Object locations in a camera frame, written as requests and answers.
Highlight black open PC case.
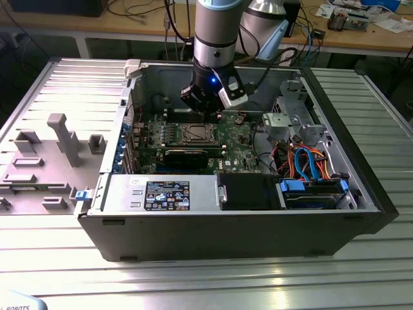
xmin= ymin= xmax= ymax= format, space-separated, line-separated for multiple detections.
xmin=73 ymin=59 xmax=399 ymax=263

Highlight grey parts rack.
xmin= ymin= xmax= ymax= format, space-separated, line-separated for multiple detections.
xmin=0 ymin=112 xmax=107 ymax=216

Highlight metal socket cover frame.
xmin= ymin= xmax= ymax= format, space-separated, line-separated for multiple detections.
xmin=183 ymin=123 xmax=216 ymax=144

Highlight green motherboard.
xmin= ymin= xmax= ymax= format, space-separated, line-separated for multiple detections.
xmin=127 ymin=109 xmax=259 ymax=177

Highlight small open metal drive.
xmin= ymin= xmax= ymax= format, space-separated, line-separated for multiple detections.
xmin=347 ymin=12 xmax=370 ymax=32

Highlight blue flat data wire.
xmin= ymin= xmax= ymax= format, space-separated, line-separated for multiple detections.
xmin=294 ymin=147 xmax=321 ymax=182

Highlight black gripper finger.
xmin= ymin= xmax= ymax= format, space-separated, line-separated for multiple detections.
xmin=212 ymin=96 xmax=224 ymax=125
xmin=179 ymin=85 xmax=213 ymax=124

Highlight pale teach pendant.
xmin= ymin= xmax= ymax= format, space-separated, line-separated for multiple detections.
xmin=0 ymin=289 xmax=49 ymax=310

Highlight white paper sheets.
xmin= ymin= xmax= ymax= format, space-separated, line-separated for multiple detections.
xmin=376 ymin=18 xmax=412 ymax=34

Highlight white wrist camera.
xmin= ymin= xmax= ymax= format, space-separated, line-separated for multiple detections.
xmin=217 ymin=68 xmax=248 ymax=109

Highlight silver metal drive cage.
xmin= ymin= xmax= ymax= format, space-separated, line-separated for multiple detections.
xmin=261 ymin=79 xmax=327 ymax=146

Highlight silver power supply unit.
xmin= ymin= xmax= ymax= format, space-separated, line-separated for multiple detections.
xmin=106 ymin=174 xmax=220 ymax=212

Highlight black graphics card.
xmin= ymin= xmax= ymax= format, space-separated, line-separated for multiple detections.
xmin=163 ymin=149 xmax=210 ymax=171

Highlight white case latch handle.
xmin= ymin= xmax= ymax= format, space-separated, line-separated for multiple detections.
xmin=124 ymin=59 xmax=141 ymax=78

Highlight hard disk in blue carrier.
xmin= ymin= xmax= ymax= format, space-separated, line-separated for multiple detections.
xmin=279 ymin=179 xmax=351 ymax=210

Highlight black camera cable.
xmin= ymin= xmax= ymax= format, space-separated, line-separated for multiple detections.
xmin=238 ymin=47 xmax=298 ymax=95

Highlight orange wire bundle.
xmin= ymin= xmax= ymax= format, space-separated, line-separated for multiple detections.
xmin=273 ymin=143 xmax=333 ymax=180

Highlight wooden workbench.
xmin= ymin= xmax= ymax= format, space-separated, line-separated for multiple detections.
xmin=0 ymin=0 xmax=413 ymax=59

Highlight CPU socket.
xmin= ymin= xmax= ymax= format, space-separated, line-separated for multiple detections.
xmin=182 ymin=122 xmax=217 ymax=145

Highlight copper finned cooler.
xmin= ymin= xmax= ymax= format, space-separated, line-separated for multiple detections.
xmin=327 ymin=8 xmax=348 ymax=32

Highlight black RAM slot bank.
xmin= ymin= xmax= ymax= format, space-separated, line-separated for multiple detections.
xmin=140 ymin=143 xmax=227 ymax=153
xmin=164 ymin=108 xmax=223 ymax=124

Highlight black equipment box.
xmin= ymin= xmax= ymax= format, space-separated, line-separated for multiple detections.
xmin=6 ymin=0 xmax=106 ymax=17

